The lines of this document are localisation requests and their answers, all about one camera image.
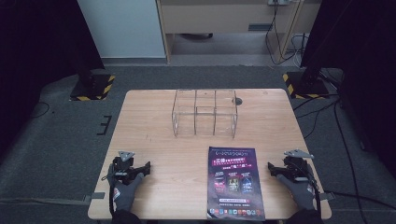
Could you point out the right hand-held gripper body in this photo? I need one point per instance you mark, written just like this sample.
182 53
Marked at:
295 168

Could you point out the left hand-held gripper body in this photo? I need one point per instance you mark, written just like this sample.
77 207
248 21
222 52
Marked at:
122 169

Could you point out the purple magazine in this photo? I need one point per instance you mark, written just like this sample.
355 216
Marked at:
235 183

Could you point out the clear acrylic file rack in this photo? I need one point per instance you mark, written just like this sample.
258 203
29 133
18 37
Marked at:
204 113

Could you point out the person's left hand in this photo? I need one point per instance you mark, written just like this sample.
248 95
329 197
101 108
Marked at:
124 196

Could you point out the grey tape strip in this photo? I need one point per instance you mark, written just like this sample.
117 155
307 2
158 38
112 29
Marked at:
96 196
327 196

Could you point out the black floor tape mark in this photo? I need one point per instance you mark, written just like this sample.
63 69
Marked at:
104 126

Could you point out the black round table grommet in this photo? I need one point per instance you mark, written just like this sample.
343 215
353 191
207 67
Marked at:
238 101

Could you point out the black stand with striped base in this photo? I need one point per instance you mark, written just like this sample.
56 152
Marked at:
93 87
306 85

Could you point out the black curtain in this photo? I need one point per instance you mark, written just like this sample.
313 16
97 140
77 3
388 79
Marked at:
370 62
34 56

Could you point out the white cabinet panel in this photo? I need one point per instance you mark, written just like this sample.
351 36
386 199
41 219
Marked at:
121 28

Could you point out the light wooden desk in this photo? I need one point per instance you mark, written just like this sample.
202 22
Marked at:
214 15

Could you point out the white power strip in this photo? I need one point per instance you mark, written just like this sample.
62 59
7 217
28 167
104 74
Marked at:
278 2

